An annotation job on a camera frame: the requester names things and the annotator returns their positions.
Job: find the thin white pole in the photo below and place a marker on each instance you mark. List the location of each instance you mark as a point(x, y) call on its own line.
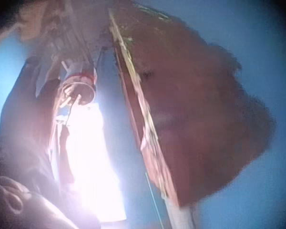
point(153, 200)

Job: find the person's right hand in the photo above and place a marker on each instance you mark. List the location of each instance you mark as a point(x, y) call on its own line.
point(68, 93)

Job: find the person's right fingers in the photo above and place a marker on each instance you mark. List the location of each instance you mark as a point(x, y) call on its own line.
point(70, 94)

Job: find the thin white stick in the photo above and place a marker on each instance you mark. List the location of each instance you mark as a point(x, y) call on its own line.
point(71, 109)

